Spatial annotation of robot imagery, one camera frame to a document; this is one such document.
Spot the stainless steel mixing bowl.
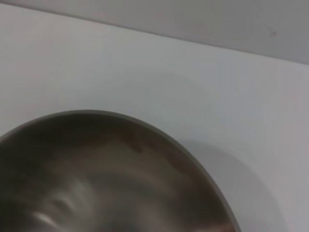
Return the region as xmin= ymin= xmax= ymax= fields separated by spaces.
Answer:
xmin=0 ymin=110 xmax=242 ymax=232

